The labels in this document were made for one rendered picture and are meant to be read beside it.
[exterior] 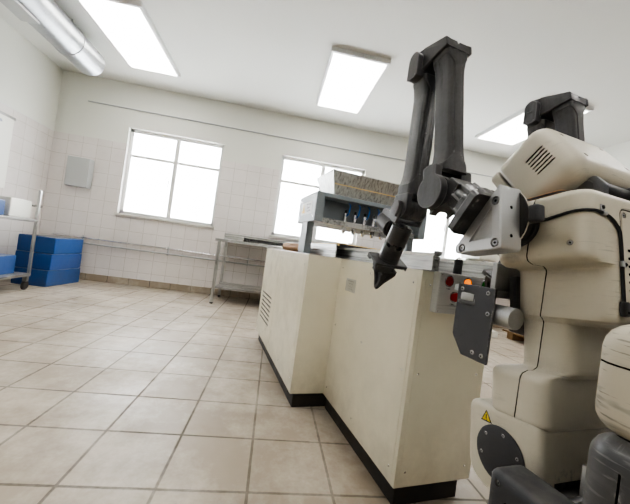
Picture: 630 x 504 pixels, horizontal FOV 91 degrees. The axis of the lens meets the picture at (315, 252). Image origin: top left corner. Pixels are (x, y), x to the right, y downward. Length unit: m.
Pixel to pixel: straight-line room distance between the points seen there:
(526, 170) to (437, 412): 0.87
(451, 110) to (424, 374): 0.84
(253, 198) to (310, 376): 3.67
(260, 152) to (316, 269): 3.73
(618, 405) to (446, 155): 0.51
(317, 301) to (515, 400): 1.14
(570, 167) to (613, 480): 0.48
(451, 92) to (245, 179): 4.45
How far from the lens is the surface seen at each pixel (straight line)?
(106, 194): 5.61
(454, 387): 1.32
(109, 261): 5.53
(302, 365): 1.77
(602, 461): 0.51
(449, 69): 0.88
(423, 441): 1.32
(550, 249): 0.68
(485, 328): 0.76
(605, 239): 0.69
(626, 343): 0.48
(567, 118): 1.17
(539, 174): 0.77
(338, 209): 1.80
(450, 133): 0.79
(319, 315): 1.71
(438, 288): 1.13
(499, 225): 0.61
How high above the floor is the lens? 0.84
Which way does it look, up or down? level
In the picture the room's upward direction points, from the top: 8 degrees clockwise
